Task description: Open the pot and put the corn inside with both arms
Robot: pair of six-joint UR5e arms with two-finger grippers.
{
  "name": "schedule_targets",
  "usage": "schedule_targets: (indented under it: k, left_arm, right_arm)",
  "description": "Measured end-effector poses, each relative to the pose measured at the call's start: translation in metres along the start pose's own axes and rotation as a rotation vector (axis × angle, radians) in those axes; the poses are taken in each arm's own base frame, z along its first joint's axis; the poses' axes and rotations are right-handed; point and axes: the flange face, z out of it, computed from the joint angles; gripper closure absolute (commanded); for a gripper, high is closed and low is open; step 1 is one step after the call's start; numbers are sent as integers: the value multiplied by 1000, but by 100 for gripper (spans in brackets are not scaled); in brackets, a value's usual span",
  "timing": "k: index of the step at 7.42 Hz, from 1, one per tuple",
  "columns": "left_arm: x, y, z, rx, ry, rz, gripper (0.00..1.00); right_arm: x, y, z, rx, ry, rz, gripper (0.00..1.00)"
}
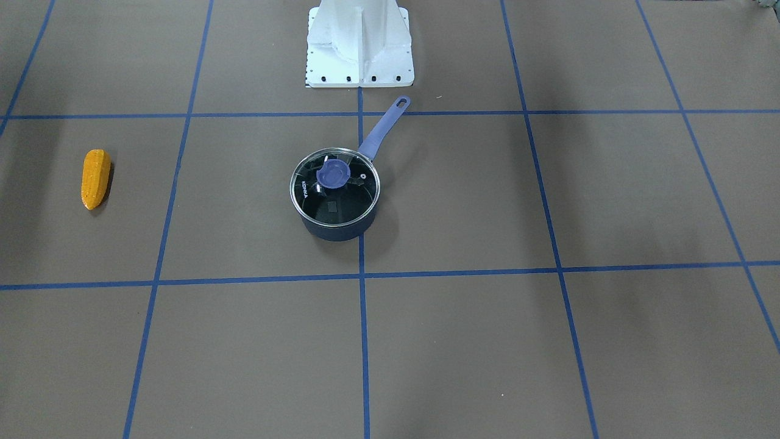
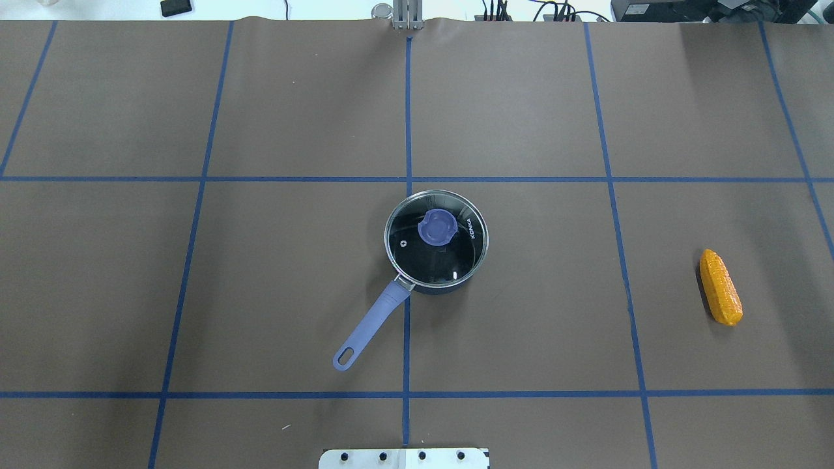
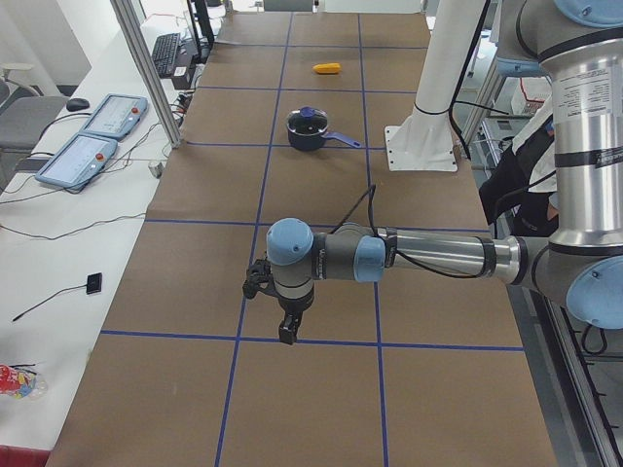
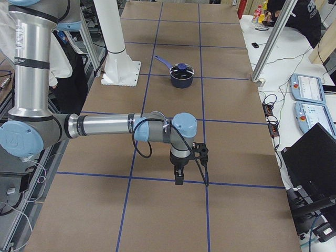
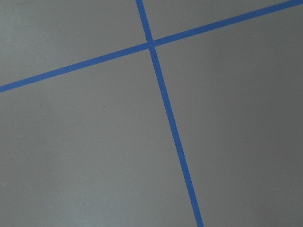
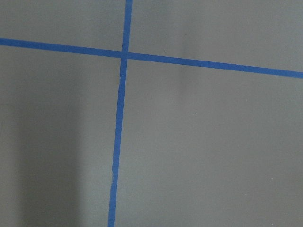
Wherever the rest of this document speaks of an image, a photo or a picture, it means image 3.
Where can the small black square sensor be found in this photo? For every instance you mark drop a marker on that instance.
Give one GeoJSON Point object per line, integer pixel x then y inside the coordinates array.
{"type": "Point", "coordinates": [94, 283]}

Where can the upper blue teach pendant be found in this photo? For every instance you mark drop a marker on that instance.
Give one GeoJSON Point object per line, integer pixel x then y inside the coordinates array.
{"type": "Point", "coordinates": [116, 116]}

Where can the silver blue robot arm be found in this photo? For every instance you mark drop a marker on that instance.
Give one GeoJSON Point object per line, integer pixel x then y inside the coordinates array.
{"type": "Point", "coordinates": [579, 45]}

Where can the yellow toy corn cob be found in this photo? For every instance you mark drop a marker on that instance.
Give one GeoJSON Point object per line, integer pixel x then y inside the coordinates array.
{"type": "Point", "coordinates": [330, 68]}

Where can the black computer mouse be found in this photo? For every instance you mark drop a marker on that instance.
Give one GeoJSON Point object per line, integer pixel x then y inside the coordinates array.
{"type": "Point", "coordinates": [77, 104]}

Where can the glass pot lid blue knob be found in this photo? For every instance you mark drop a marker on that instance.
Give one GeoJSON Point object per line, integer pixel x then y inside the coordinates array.
{"type": "Point", "coordinates": [307, 121]}

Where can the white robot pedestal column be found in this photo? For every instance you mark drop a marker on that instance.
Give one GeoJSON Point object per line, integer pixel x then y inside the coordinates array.
{"type": "Point", "coordinates": [424, 141]}

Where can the grey office chair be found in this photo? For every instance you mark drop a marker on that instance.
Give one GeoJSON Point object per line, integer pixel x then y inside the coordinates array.
{"type": "Point", "coordinates": [23, 120]}

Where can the aluminium frame post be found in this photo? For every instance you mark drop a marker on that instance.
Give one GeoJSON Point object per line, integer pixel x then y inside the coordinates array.
{"type": "Point", "coordinates": [130, 26]}

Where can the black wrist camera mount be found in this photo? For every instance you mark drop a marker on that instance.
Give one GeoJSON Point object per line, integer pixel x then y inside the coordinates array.
{"type": "Point", "coordinates": [258, 279]}

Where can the colourful plastic bag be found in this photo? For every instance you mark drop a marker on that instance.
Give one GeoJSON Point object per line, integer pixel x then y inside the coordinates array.
{"type": "Point", "coordinates": [21, 382]}

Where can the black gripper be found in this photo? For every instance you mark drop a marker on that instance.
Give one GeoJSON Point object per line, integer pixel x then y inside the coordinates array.
{"type": "Point", "coordinates": [291, 309]}

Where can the dark blue saucepan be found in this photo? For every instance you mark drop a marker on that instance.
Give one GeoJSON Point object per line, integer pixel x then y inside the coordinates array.
{"type": "Point", "coordinates": [307, 143]}

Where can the black monitor stand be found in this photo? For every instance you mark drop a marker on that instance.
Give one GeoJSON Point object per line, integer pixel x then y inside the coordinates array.
{"type": "Point", "coordinates": [202, 30]}

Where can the black keyboard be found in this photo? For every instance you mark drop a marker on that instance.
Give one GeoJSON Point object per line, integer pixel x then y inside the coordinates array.
{"type": "Point", "coordinates": [164, 54]}

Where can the blue teach pendant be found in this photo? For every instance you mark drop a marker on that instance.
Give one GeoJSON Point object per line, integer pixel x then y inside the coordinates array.
{"type": "Point", "coordinates": [75, 164]}
{"type": "Point", "coordinates": [116, 116]}

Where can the person in dark clothes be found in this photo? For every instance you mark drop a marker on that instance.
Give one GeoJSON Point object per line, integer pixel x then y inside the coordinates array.
{"type": "Point", "coordinates": [525, 179]}

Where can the lower blue teach pendant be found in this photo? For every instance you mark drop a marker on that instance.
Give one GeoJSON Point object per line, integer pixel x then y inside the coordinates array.
{"type": "Point", "coordinates": [75, 164]}

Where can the small silver cylinder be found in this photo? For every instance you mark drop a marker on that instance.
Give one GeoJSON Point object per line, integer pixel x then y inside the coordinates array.
{"type": "Point", "coordinates": [156, 168]}

